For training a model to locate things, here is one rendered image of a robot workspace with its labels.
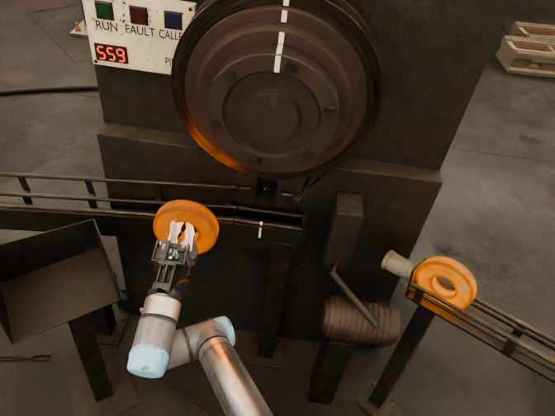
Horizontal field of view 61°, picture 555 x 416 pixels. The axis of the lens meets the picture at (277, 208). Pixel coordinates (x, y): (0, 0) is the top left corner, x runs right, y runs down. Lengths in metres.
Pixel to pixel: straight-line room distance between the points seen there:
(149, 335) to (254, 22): 0.64
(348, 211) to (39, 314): 0.83
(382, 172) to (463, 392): 1.03
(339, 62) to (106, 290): 0.82
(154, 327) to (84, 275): 0.44
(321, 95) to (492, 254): 1.77
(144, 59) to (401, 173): 0.73
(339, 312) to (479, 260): 1.24
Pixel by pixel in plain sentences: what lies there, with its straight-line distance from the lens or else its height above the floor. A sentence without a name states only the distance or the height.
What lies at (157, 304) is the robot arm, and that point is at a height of 0.84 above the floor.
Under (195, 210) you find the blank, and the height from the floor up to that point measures 0.90.
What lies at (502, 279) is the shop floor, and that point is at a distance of 2.49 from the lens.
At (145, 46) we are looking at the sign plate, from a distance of 1.24.
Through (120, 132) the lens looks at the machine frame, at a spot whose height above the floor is 0.87.
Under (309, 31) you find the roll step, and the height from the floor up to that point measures 1.28.
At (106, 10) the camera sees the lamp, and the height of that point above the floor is 1.20.
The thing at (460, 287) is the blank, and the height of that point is 0.74.
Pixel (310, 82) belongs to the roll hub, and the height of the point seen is 1.21.
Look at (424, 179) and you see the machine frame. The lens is 1.35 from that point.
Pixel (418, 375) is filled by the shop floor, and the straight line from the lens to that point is 2.01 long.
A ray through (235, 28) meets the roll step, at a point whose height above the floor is 1.27.
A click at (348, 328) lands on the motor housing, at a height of 0.50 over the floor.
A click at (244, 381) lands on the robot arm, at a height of 0.79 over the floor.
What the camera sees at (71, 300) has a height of 0.60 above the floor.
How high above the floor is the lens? 1.65
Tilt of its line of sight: 43 degrees down
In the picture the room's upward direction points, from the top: 8 degrees clockwise
